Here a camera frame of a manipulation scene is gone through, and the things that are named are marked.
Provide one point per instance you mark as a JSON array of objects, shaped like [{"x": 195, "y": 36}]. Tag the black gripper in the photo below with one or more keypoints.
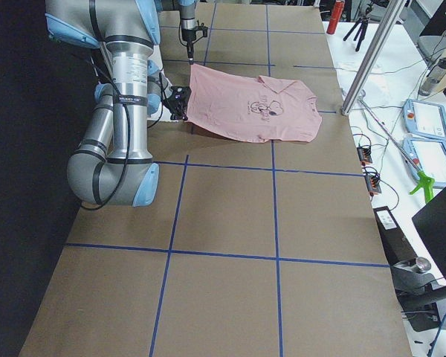
[
  {"x": 188, "y": 35},
  {"x": 177, "y": 105}
]

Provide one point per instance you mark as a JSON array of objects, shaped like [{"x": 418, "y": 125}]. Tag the pink Snoopy t-shirt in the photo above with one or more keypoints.
[{"x": 254, "y": 110}]

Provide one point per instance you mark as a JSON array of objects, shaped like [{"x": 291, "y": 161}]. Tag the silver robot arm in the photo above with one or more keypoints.
[
  {"x": 186, "y": 10},
  {"x": 112, "y": 164}
]

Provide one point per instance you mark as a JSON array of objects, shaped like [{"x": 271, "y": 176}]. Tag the red cylinder bottle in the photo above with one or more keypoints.
[{"x": 336, "y": 14}]

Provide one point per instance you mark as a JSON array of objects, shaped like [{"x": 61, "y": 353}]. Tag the black tripod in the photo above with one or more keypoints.
[{"x": 360, "y": 26}]

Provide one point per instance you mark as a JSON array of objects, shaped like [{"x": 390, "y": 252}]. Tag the upper orange terminal block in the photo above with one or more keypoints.
[{"x": 364, "y": 155}]

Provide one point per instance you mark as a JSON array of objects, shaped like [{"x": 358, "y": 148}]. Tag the orange terminal block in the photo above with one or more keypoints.
[
  {"x": 372, "y": 180},
  {"x": 364, "y": 155}
]

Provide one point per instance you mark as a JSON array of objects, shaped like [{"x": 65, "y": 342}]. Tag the lower orange terminal block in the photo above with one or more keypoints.
[{"x": 372, "y": 180}]

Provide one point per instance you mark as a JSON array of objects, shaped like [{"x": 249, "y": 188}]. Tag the clear water bottle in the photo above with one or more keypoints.
[{"x": 437, "y": 72}]

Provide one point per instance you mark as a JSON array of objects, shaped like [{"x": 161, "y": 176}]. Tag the upper blue teach pendant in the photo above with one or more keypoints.
[{"x": 427, "y": 120}]

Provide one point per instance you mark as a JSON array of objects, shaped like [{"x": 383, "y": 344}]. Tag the blue teach pendant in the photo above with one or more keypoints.
[
  {"x": 427, "y": 120},
  {"x": 431, "y": 155}
]

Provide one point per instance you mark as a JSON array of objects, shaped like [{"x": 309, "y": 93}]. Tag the lower blue teach pendant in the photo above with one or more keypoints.
[{"x": 431, "y": 155}]

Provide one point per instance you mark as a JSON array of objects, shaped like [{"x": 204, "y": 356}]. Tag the black power box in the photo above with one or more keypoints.
[{"x": 396, "y": 246}]

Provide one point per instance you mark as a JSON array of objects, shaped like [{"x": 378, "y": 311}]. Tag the black monitor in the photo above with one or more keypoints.
[{"x": 430, "y": 223}]

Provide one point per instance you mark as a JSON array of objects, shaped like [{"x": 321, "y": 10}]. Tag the black clamp stand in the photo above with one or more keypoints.
[{"x": 422, "y": 297}]

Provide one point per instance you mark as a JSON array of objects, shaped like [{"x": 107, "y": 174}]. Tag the aluminium camera mast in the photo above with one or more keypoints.
[{"x": 376, "y": 45}]

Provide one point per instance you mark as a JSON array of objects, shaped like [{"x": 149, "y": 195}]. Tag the green handled reacher grabber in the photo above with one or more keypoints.
[{"x": 425, "y": 182}]

